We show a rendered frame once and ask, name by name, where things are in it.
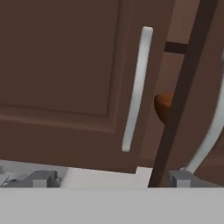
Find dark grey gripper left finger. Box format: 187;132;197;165
2;170;62;188

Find brown plain cabinet door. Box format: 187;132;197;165
148;0;224;188

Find white curved door handle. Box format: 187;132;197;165
179;50;224;175

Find orange-brown bowl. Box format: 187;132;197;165
153;92;175;125

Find brown panelled cabinet door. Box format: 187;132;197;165
0;0;176;175

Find dark brown cabinet shelf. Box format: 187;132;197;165
164;41;189;55

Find white bar door handle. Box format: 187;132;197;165
121;25;155;153

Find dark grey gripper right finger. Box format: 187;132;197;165
168;170;224;188

